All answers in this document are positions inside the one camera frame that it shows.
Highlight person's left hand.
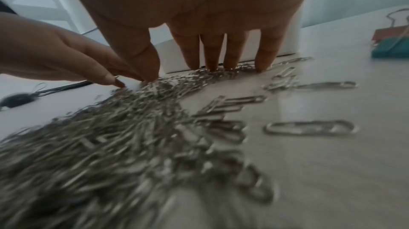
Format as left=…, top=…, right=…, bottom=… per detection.
left=0, top=12, right=146, bottom=89

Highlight white compartment organizer tray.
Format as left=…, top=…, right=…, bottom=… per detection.
left=149, top=0, right=302, bottom=75

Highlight pile of silver paper clips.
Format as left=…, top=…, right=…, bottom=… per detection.
left=0, top=55, right=359, bottom=229

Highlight group of colourful binder clips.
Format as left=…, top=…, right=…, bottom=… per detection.
left=370, top=8, right=409, bottom=59

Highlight black computer mouse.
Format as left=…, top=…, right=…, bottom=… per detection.
left=0, top=92, right=37, bottom=110

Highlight black laptop cable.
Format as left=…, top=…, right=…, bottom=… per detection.
left=30, top=80, right=93, bottom=97

